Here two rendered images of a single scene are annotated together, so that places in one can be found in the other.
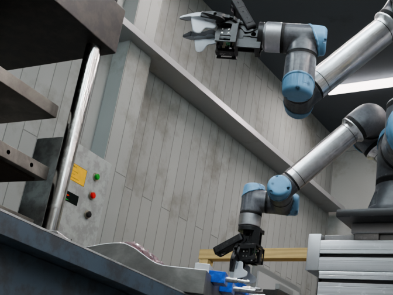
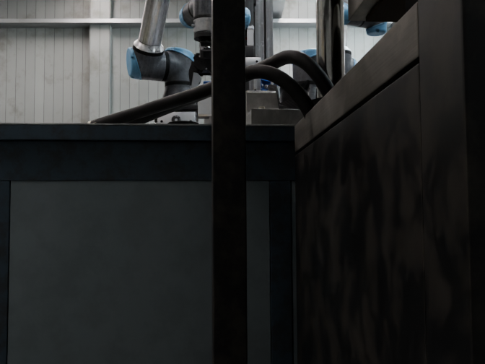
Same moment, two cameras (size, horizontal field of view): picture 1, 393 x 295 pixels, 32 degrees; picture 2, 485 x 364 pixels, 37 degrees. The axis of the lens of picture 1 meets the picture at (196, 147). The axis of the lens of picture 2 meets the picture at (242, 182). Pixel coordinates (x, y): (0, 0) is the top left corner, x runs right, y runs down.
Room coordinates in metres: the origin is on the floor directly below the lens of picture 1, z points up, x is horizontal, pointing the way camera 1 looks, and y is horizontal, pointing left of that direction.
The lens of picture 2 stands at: (3.43, 1.56, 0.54)
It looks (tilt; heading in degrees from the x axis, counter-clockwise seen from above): 5 degrees up; 232
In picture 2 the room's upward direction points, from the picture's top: straight up
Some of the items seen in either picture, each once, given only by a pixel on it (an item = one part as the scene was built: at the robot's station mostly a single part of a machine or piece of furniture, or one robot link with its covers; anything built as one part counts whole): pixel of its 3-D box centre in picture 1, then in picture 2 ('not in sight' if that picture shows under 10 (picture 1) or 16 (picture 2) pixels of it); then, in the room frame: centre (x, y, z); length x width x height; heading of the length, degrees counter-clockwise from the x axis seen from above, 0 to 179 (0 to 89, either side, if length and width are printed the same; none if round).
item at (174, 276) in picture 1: (120, 271); not in sight; (1.73, 0.14, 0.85); 0.50 x 0.26 x 0.11; 74
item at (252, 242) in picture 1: (248, 246); (206, 55); (2.20, -0.22, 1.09); 0.09 x 0.08 x 0.12; 57
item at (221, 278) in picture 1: (221, 278); not in sight; (1.62, -0.11, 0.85); 0.13 x 0.05 x 0.05; 74
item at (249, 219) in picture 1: (250, 222); (204, 28); (2.21, -0.22, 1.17); 0.08 x 0.08 x 0.05
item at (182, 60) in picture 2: not in sight; (177, 66); (1.94, -0.79, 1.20); 0.13 x 0.12 x 0.14; 166
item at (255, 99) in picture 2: not in sight; (288, 122); (2.08, 0.01, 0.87); 0.50 x 0.26 x 0.14; 57
